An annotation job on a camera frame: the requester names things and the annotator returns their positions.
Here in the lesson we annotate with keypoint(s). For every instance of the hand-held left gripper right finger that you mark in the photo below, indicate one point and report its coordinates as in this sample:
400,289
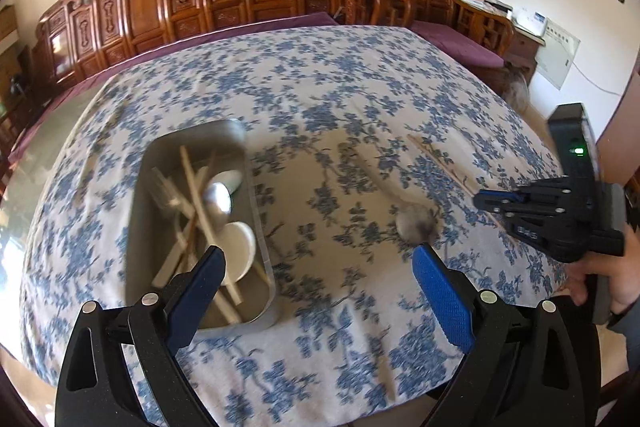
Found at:
445,302

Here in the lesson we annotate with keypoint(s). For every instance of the metal fork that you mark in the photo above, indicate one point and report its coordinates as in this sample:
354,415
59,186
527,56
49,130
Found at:
167,197

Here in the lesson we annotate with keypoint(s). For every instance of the grey metal tray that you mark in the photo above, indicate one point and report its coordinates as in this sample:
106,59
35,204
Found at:
142,227

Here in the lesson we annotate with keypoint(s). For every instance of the wooden side table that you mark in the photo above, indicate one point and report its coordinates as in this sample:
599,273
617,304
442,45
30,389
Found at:
522,49

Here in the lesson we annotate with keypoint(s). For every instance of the white paper box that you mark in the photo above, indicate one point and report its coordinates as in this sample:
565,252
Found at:
531,21

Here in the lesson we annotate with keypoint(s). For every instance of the white wall panel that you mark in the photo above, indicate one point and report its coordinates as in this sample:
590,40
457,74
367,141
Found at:
557,54

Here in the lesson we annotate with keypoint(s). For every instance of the blue floral tablecloth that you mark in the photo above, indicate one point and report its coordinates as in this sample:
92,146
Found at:
310,72

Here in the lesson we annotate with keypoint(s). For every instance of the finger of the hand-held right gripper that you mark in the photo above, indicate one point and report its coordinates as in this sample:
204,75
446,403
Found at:
542,188
492,200

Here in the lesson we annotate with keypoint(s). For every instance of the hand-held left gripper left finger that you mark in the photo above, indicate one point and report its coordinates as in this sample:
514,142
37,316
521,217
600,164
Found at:
200,292

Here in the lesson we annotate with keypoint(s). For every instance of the short purple seat cushion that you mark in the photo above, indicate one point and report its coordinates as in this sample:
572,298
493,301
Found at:
450,39

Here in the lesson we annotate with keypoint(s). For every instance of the cream rice paddle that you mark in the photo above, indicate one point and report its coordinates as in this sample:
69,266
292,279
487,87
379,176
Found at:
240,252

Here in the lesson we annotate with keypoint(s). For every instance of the person's right hand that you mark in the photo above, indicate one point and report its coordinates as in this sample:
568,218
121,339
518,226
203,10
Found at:
627,277

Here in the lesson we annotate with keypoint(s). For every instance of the wooden chopstick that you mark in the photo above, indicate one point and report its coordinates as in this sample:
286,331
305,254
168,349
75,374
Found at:
440,162
192,187
262,274

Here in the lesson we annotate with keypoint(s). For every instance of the grey fluffy thing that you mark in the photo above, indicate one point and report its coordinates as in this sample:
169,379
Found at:
517,84

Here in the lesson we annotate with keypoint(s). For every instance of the metal spoon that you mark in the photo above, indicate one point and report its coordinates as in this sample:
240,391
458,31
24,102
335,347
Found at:
217,202
417,224

